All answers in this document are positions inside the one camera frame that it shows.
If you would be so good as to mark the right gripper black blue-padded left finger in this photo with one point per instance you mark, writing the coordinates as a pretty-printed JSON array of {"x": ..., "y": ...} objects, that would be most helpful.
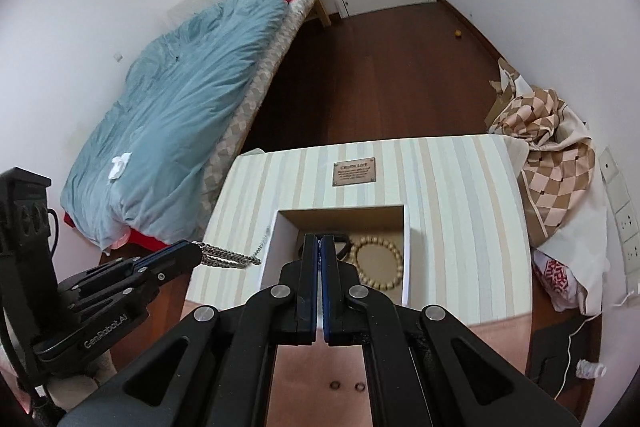
[{"x": 215, "y": 367}]

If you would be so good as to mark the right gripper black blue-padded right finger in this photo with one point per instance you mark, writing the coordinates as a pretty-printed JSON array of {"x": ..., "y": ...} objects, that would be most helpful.
[{"x": 425, "y": 367}]

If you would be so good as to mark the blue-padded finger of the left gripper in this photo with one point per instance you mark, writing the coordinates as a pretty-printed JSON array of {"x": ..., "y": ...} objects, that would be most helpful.
[{"x": 160, "y": 261}]

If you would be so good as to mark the bed with patterned mattress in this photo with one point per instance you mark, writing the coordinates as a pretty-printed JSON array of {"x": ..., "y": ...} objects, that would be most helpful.
[{"x": 240, "y": 106}]

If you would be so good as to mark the black garment on floor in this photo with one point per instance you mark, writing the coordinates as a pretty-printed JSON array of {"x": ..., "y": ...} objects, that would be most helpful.
[{"x": 555, "y": 350}]

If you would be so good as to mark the white cardboard box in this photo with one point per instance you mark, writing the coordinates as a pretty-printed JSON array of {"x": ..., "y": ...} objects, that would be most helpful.
[{"x": 375, "y": 239}]

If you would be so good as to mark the black smart watch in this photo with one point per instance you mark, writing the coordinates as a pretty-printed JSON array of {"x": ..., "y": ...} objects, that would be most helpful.
[{"x": 342, "y": 245}]

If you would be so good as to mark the white crumpled sock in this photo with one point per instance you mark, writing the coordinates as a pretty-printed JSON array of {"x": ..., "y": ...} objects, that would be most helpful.
[{"x": 590, "y": 370}]

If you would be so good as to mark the white bag red print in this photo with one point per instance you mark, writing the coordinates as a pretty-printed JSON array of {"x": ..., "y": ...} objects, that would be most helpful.
[{"x": 558, "y": 281}]

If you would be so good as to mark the striped table cloth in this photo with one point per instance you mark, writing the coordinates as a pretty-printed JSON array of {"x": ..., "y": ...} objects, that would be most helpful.
[{"x": 469, "y": 250}]

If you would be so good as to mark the brown label patch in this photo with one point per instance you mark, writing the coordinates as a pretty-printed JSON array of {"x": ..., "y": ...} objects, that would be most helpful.
[{"x": 357, "y": 171}]

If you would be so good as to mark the checkered beige pink cloth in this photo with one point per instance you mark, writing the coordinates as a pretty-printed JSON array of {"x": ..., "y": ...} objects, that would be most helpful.
[{"x": 561, "y": 160}]

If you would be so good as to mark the white wall socket strip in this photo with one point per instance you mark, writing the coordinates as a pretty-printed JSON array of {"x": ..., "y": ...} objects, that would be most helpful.
[{"x": 625, "y": 216}]

